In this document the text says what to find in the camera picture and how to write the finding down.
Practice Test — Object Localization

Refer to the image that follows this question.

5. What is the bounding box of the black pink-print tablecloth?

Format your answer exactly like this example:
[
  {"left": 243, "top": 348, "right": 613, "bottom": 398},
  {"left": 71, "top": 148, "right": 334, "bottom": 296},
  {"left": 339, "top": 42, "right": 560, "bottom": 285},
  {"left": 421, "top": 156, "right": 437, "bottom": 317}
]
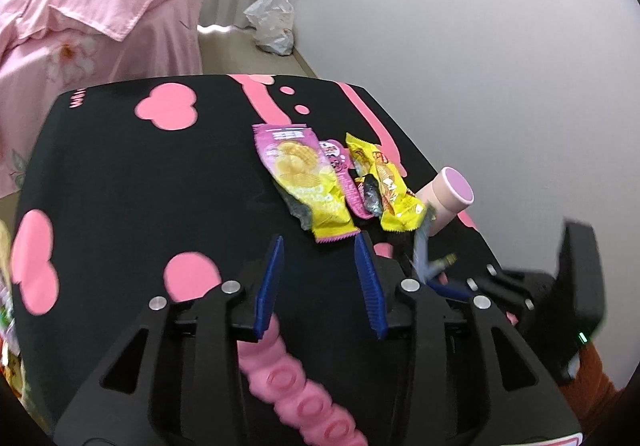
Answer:
[{"left": 12, "top": 74, "right": 507, "bottom": 446}]

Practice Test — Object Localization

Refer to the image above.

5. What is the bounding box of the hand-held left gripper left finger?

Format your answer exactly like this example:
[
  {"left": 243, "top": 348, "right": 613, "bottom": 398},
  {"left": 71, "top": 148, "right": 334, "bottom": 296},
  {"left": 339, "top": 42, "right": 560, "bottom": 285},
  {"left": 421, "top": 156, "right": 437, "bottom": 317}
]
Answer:
[{"left": 52, "top": 233, "right": 286, "bottom": 446}]

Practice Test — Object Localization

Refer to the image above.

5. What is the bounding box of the clear plastic bag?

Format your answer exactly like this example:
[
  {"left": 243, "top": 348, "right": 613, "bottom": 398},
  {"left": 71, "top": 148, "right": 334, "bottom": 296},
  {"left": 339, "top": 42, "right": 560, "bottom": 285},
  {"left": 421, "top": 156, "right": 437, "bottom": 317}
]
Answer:
[{"left": 243, "top": 0, "right": 295, "bottom": 56}]

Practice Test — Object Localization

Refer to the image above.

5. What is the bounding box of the pink paper cup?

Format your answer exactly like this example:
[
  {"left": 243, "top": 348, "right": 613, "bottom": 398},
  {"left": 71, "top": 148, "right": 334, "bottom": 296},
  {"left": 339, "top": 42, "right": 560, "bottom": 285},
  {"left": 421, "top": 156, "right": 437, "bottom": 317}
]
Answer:
[{"left": 415, "top": 167, "right": 475, "bottom": 235}]

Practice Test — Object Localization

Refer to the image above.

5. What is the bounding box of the pink yellow chip packet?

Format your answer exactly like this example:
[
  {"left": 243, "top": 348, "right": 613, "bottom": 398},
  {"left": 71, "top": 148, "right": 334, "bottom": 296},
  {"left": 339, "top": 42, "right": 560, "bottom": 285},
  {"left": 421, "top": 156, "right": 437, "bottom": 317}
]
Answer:
[{"left": 251, "top": 123, "right": 362, "bottom": 244}]

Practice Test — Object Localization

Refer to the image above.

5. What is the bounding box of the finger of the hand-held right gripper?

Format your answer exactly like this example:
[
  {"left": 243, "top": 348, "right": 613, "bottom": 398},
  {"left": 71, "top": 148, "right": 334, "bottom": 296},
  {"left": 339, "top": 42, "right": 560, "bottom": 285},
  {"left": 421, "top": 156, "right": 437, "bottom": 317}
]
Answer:
[
  {"left": 429, "top": 263, "right": 539, "bottom": 328},
  {"left": 412, "top": 209, "right": 459, "bottom": 283}
]

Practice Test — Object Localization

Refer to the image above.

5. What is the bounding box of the person's right forearm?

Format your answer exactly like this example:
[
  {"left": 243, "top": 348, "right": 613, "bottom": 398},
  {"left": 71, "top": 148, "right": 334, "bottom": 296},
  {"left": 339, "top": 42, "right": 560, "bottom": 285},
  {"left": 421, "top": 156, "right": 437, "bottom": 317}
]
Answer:
[{"left": 559, "top": 342, "right": 624, "bottom": 408}]

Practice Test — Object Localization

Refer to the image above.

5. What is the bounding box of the pink floral duvet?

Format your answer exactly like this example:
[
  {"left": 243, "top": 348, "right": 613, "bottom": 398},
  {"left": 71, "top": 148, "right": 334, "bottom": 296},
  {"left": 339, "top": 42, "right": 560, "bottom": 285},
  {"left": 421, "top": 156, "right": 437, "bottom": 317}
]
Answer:
[{"left": 0, "top": 0, "right": 222, "bottom": 198}]

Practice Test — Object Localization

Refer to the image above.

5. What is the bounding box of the dark silver wrapper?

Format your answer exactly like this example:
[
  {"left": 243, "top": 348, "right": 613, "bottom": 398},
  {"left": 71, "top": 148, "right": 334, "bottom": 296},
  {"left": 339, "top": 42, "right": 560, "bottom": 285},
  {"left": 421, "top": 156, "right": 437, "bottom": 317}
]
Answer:
[{"left": 361, "top": 173, "right": 385, "bottom": 217}]

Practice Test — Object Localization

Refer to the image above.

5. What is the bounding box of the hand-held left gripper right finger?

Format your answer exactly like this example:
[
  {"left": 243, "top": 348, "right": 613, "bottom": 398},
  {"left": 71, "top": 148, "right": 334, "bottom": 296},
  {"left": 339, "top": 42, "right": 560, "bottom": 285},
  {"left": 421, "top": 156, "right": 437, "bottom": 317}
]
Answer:
[{"left": 353, "top": 232, "right": 584, "bottom": 446}]

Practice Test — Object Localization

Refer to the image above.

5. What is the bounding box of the small pink snack packet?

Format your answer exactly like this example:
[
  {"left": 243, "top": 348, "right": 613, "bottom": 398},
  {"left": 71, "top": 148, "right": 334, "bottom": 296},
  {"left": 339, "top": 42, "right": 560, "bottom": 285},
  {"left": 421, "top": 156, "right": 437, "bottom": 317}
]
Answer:
[{"left": 318, "top": 139, "right": 374, "bottom": 221}]

